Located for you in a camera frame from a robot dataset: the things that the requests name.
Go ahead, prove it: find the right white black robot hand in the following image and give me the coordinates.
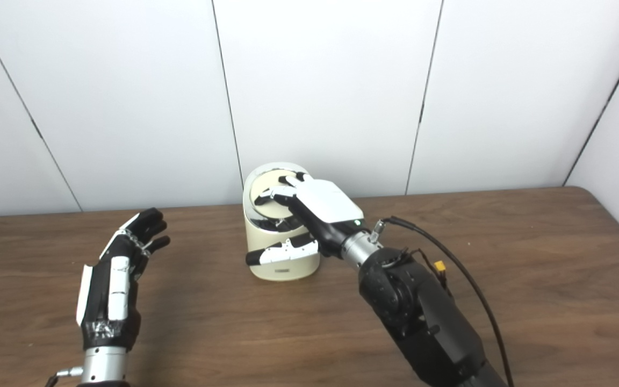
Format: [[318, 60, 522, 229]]
[[245, 172, 366, 267]]

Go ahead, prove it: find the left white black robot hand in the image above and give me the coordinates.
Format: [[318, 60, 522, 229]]
[[76, 208, 171, 353]]

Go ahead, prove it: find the round cream bin lid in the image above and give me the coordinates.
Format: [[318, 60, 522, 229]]
[[250, 169, 310, 219]]

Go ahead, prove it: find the black bin liner bag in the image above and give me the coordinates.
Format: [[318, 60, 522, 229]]
[[245, 204, 310, 233]]

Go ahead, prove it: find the cream-colored desktop bin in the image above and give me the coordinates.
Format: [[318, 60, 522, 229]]
[[243, 162, 321, 281]]

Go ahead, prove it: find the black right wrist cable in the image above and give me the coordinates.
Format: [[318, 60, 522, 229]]
[[373, 216, 514, 387]]

